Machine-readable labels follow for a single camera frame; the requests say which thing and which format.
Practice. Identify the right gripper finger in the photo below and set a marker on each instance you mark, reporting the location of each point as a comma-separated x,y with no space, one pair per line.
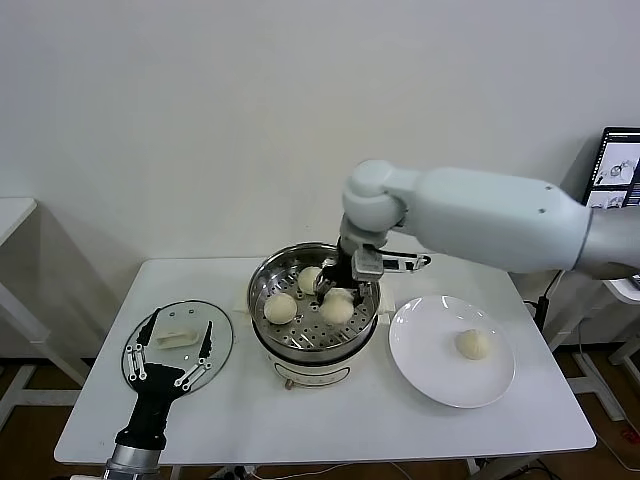
361,295
324,280

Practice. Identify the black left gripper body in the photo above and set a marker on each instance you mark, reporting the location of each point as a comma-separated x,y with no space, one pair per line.
152,400

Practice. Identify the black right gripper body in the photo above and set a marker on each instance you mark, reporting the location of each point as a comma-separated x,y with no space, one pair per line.
342,272

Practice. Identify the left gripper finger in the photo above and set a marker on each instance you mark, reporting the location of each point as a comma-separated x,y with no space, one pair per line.
206,342
136,360

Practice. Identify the white steamed baozi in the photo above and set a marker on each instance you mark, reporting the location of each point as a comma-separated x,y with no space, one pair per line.
308,279
473,345
336,307
280,308

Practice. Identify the round glass pot lid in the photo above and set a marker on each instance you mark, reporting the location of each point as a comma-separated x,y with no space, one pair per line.
220,325

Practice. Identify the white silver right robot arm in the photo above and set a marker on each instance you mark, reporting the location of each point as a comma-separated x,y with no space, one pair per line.
475,210

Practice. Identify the stainless steel steamer basket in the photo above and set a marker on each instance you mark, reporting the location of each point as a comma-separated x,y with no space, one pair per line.
310,335

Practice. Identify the round white plate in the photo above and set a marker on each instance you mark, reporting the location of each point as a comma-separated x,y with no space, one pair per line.
430,350

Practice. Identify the cream electric cooking pot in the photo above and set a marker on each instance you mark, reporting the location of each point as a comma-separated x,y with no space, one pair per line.
310,372

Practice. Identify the black plug adapter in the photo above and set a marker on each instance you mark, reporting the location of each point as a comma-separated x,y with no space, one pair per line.
540,310

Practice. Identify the empty white side table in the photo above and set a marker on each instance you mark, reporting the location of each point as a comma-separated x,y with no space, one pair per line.
15,215

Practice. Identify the white side table with laptop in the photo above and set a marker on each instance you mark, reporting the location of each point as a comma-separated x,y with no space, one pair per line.
625,296

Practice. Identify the grey open laptop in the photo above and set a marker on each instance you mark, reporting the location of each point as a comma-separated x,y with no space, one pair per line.
615,165

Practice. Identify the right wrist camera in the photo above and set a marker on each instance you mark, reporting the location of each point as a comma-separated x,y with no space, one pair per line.
367,265

